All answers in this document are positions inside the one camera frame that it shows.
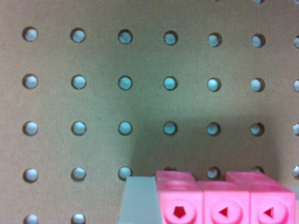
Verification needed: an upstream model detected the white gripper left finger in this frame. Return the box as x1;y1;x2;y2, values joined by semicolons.
118;176;163;224

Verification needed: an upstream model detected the pink studded block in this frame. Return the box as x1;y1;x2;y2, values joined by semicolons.
156;171;296;224

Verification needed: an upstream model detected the brown pegboard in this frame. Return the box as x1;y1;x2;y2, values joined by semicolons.
0;0;299;224

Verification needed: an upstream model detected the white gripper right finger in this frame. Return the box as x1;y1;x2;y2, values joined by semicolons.
288;187;299;224

